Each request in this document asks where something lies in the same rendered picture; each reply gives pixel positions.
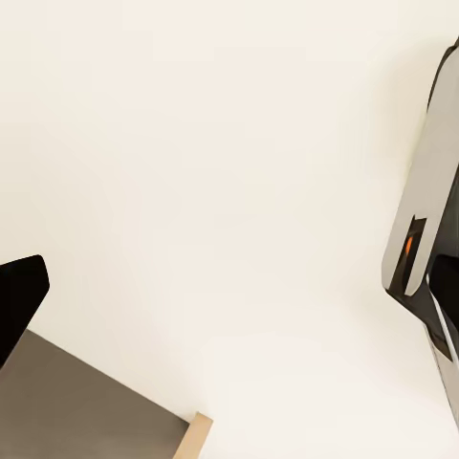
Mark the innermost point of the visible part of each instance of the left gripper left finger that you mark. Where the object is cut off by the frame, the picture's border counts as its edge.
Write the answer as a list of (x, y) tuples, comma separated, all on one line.
[(24, 284)]

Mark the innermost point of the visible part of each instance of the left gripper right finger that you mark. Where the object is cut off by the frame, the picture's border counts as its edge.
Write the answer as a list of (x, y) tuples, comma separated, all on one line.
[(444, 284)]

